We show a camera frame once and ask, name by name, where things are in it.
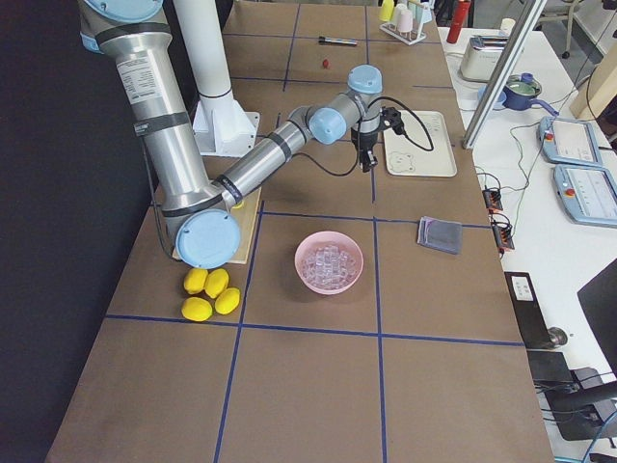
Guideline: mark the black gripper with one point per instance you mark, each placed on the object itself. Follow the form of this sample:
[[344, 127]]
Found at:
[[365, 143]]

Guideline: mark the steel muddler black tip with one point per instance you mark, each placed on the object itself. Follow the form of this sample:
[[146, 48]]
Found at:
[[337, 41]]

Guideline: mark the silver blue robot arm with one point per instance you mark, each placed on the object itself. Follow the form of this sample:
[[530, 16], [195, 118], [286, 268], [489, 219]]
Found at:
[[136, 35]]

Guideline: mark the pink bowl of ice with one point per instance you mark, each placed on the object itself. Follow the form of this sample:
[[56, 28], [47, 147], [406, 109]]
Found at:
[[328, 262]]

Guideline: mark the pink cup on rack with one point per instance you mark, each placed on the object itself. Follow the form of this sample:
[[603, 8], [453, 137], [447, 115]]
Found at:
[[404, 23]]

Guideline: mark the yellow cup on rack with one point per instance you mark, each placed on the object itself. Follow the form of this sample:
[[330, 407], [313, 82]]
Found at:
[[386, 10]]

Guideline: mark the cream bear tray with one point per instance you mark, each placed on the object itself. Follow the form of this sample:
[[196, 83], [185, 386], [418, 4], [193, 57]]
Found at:
[[427, 152]]

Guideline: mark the grey folded cloth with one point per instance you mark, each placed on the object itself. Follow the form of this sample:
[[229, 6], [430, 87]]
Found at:
[[445, 236]]

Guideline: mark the bamboo cutting board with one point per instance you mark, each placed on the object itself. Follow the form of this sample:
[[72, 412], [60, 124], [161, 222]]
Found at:
[[248, 226]]

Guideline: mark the white toaster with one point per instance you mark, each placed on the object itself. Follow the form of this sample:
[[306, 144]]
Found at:
[[481, 56]]

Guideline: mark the blue pot with lid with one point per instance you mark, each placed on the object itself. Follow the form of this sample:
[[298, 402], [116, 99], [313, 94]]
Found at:
[[522, 92]]

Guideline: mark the red bottle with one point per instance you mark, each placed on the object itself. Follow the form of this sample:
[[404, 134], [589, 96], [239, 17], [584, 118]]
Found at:
[[458, 19]]

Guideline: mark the yellow lemon far right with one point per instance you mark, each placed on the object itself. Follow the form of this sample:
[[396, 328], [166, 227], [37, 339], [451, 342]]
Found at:
[[216, 282]]

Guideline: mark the yellow lemon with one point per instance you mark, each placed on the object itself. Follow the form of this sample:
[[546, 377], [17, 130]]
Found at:
[[194, 280], [228, 301], [196, 309], [216, 282]]

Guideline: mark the yellow lemon near right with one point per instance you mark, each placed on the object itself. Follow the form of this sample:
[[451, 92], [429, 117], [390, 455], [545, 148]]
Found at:
[[228, 301]]

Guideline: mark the upper teach pendant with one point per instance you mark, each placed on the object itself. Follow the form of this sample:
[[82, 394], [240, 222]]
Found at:
[[566, 141]]

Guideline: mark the teach pendant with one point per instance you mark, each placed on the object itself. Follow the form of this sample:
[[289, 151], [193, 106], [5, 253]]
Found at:
[[566, 141], [588, 194]]

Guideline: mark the yellow lemon far left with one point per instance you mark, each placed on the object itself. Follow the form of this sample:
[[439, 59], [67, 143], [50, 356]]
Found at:
[[194, 280]]

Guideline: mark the lower teach pendant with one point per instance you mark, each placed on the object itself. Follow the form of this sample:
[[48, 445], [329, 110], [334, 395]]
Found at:
[[588, 194]]

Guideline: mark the yellow lemon near left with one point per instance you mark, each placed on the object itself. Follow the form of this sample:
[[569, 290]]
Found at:
[[196, 309]]

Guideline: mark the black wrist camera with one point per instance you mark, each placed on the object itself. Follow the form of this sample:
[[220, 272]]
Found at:
[[391, 119]]

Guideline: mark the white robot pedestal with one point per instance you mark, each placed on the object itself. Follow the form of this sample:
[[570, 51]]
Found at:
[[222, 127]]

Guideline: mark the aluminium frame post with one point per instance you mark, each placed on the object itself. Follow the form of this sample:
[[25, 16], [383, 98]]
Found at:
[[505, 65]]

